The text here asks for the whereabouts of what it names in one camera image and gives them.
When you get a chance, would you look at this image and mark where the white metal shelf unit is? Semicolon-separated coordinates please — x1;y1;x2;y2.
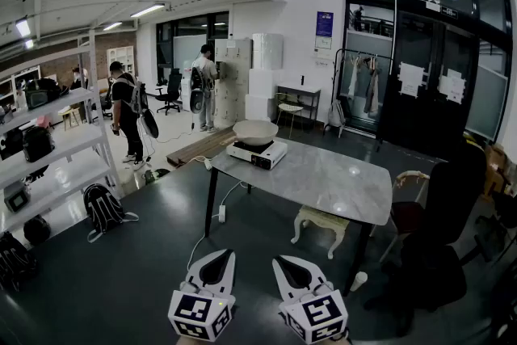
0;29;123;247

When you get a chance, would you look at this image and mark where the white paper sheet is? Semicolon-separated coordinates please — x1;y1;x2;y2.
397;61;426;99
437;69;466;106

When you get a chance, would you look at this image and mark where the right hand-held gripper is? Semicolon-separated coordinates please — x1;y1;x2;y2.
271;255;350;345

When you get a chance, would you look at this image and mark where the black clothes rack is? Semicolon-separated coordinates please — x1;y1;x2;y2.
322;47;395;153

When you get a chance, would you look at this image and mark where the white power strip with cable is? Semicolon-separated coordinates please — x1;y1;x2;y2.
187;179;245;272

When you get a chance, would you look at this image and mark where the white top console table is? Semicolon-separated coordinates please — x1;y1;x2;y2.
275;82;322;133

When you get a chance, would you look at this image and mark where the black swivel chair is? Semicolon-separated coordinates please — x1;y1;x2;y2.
154;68;183;116

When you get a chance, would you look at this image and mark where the white foam box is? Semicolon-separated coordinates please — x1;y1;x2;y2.
247;69;284;99
245;94;280;123
251;32;285;71

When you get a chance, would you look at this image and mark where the gold wire chair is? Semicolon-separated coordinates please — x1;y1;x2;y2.
275;92;305;141

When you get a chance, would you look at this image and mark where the grey marble table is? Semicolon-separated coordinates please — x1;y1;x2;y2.
204;137;394;297

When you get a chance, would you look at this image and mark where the dark chair with cream backrest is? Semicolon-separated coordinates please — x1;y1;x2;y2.
378;170;431;264

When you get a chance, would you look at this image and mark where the white locker cabinet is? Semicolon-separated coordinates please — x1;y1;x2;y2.
212;37;254;131

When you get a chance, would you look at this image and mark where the brown cardboard box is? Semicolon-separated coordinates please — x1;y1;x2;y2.
483;144;511;196

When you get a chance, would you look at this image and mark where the blue poster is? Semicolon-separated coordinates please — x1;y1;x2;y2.
315;11;335;39

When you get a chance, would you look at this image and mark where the white induction cooker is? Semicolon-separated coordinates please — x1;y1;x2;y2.
225;139;288;171

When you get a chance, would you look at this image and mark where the cream carved stool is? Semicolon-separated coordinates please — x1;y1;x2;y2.
290;204;351;260

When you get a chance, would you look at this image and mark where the white tote bag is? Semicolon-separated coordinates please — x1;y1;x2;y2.
326;99;347;139

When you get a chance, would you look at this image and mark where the wooden floor pallet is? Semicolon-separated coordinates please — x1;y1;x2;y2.
166;126;237;167

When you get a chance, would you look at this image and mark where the small wooden stool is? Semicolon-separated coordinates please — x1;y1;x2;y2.
57;106;82;132

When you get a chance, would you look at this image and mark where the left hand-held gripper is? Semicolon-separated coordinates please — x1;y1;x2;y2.
167;249;237;343

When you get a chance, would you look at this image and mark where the green and black bag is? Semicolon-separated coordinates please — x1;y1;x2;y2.
142;167;171;187

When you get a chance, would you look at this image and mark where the black backpack with white stripes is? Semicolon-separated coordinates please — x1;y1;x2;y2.
82;183;140;244

